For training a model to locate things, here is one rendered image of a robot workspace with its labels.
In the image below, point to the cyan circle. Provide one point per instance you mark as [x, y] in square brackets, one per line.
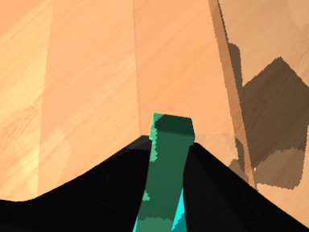
[179, 224]

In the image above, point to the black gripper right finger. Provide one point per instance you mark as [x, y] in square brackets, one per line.
[215, 199]

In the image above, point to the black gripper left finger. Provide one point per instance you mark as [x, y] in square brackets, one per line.
[106, 198]

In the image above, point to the green rectangular post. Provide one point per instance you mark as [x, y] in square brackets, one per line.
[171, 137]

